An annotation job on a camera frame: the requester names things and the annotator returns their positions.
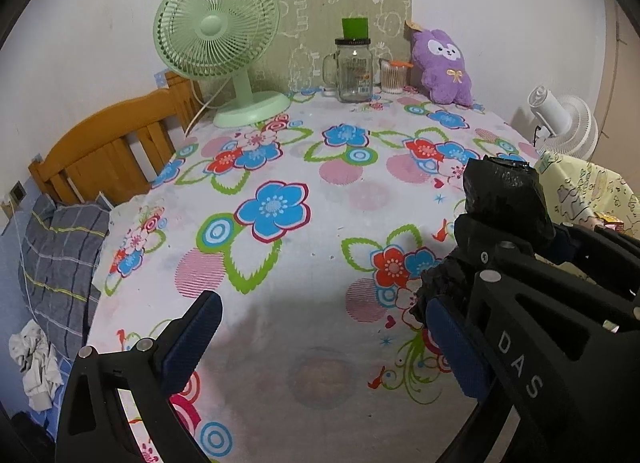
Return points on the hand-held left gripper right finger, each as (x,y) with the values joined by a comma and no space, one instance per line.
(457,343)

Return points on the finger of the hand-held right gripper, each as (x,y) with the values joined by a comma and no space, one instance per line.
(492,238)
(564,245)

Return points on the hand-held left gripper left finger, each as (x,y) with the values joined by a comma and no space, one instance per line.
(192,338)

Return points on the black plastic bag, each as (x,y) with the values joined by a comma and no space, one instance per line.
(505,193)

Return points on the yellow printed storage box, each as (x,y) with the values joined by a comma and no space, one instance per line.
(585,188)

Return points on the yellow snack packet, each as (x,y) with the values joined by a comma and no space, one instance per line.
(609,222)

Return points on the white circulation fan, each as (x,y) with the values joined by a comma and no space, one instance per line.
(570,123)

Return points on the floral tablecloth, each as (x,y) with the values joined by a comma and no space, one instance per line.
(310,243)

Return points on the grey plaid pillow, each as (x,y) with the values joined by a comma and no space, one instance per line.
(60,263)

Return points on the white crumpled cloth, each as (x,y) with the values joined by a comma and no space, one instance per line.
(32,358)

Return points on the blue bed sheet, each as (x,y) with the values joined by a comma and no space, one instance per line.
(50,418)

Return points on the purple plush bunny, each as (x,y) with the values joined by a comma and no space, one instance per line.
(445,68)

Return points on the cotton swab container orange lid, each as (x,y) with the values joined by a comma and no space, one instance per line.
(394,78)

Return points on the wooden bed headboard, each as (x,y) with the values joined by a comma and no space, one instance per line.
(110,148)

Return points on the glass jar mug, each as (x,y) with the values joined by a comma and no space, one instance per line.
(355,73)

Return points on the green cup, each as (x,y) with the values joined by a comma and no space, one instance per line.
(355,28)

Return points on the green desk fan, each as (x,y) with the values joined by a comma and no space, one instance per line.
(215,28)

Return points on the wall socket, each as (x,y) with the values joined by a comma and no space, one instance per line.
(18,191)

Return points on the beige printed wall sheet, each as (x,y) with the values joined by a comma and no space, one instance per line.
(310,18)

